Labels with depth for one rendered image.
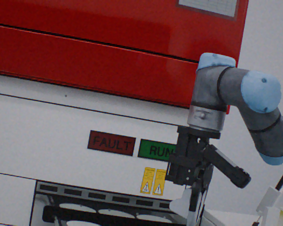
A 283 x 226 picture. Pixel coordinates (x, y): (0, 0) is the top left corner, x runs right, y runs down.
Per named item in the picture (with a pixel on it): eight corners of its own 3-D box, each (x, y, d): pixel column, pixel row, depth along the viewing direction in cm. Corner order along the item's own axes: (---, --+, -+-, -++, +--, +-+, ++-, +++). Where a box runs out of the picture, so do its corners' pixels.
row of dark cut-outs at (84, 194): (35, 190, 158) (37, 181, 157) (199, 214, 167) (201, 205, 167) (36, 190, 157) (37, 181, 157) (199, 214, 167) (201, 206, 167)
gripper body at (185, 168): (173, 180, 134) (185, 124, 133) (212, 189, 131) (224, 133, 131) (163, 183, 127) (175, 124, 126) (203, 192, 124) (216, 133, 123)
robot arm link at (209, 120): (229, 112, 130) (221, 112, 123) (225, 134, 131) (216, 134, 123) (195, 105, 133) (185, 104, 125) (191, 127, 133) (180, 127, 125)
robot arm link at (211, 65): (221, 54, 121) (192, 49, 128) (211, 109, 122) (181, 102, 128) (247, 61, 126) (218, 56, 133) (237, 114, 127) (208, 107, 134)
